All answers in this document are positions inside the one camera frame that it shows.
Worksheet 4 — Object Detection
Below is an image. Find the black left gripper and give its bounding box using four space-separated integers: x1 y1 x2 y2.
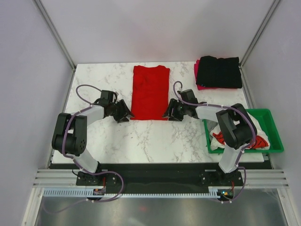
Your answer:
109 99 135 124

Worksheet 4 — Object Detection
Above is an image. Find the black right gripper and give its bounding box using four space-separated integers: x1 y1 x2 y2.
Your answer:
162 98 188 122

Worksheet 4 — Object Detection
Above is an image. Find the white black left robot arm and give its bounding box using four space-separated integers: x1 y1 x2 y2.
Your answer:
52 99 134 185

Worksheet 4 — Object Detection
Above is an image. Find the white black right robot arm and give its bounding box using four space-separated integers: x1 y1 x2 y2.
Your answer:
162 98 257 186

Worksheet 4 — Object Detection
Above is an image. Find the grey t-shirt in bin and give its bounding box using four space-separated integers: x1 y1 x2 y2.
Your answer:
206 120 218 131

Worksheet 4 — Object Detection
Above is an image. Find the folded pink t-shirt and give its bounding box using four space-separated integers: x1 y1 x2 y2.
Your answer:
194 59 238 91

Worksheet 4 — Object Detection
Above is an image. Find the folded black t-shirt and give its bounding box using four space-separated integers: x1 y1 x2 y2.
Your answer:
196 55 243 89

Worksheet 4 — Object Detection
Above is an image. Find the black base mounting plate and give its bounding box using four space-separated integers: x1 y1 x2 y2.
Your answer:
76 163 243 187

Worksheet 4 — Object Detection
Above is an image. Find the green plastic bin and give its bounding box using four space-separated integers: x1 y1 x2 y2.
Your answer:
203 109 284 154

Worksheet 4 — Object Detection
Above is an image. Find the white red printed t-shirt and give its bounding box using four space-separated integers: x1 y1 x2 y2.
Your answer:
209 113 270 152

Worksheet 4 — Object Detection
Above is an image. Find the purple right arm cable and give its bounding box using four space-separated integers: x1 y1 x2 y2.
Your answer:
173 81 257 205

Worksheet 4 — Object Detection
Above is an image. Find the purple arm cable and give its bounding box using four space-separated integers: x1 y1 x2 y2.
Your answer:
61 84 125 202
173 81 257 205

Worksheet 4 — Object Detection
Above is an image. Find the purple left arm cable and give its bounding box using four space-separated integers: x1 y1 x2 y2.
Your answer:
61 84 125 202

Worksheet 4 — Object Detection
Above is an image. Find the aluminium frame post right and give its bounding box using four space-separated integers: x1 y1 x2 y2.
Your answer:
239 0 283 68

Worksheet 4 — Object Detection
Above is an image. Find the aluminium frame post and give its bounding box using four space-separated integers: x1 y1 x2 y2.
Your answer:
33 0 76 72
239 0 283 68

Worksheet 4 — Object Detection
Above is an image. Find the white slotted cable duct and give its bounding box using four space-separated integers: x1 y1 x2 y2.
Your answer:
42 185 225 198

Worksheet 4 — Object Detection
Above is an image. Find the aluminium rail left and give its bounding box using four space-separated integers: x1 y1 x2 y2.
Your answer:
33 169 78 188

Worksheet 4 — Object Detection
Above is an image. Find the aluminium rail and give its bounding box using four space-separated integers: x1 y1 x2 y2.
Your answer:
239 168 290 189
33 169 78 188

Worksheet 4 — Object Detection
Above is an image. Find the aluminium rail right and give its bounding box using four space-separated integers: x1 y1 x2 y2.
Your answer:
239 168 290 189

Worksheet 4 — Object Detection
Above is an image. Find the aluminium frame post left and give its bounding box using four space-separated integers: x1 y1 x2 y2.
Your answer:
33 0 76 72

